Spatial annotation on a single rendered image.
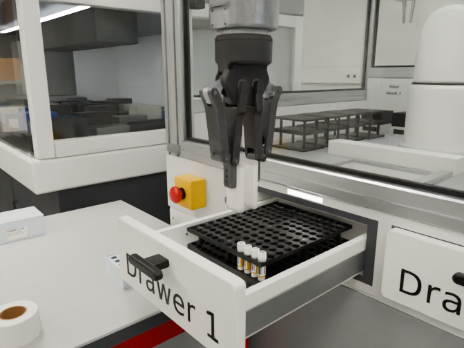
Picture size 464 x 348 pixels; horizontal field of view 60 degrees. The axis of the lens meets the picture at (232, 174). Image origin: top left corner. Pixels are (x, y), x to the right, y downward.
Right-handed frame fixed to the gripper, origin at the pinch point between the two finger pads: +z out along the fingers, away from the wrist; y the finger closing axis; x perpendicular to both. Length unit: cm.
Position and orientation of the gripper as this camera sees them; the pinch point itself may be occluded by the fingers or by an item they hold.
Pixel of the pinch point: (242, 185)
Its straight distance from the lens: 57.0
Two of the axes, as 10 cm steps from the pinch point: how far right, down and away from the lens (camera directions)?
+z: 0.0, 9.7, 2.4
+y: -7.5, 1.6, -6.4
